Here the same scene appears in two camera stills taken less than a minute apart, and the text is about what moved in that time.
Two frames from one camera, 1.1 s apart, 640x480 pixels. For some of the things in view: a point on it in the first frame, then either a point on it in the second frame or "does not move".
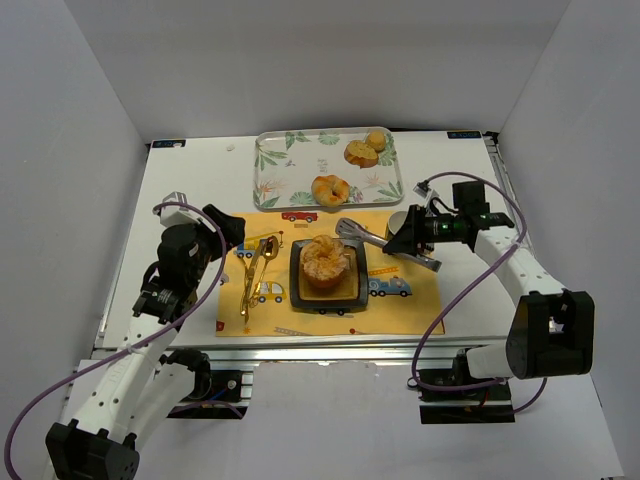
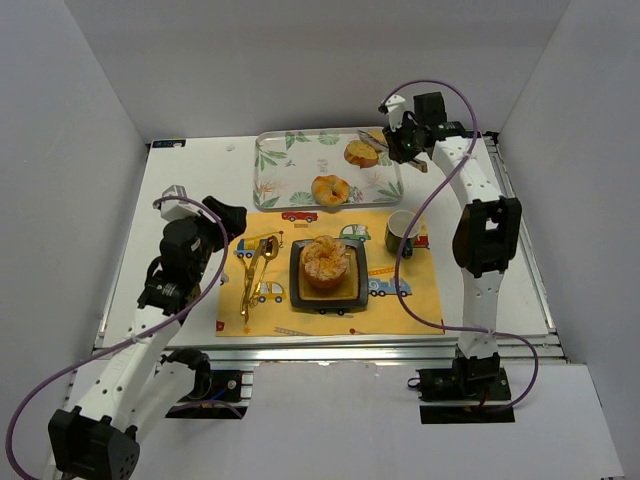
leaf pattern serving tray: x=287 y=162 does not move
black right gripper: x=415 y=230 → x=395 y=147
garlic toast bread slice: x=359 y=153 does not move
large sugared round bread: x=325 y=261 does not move
